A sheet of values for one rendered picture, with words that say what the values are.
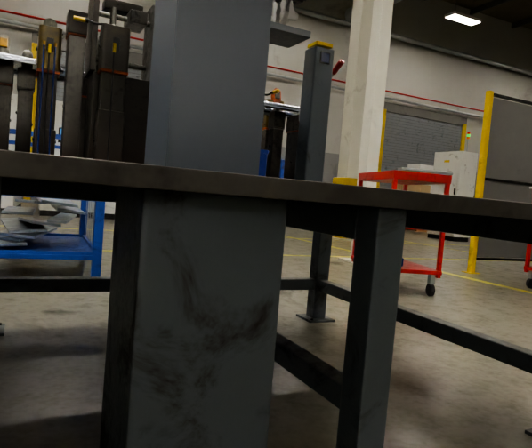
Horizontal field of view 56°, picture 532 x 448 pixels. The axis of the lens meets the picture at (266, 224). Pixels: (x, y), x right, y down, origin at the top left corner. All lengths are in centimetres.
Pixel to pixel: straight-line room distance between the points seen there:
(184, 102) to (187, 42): 12
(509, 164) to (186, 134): 555
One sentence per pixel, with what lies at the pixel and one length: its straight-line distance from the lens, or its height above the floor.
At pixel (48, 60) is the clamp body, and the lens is 153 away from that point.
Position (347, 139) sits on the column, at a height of 177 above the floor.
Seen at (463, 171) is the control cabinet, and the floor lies 157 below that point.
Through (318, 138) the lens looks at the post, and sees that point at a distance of 162.
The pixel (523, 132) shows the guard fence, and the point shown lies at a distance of 654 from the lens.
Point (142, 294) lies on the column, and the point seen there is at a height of 46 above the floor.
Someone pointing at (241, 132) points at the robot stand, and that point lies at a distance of 105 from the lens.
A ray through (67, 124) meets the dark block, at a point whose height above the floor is 82.
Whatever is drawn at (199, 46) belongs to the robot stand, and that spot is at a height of 94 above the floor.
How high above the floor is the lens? 66
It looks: 3 degrees down
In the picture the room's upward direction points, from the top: 5 degrees clockwise
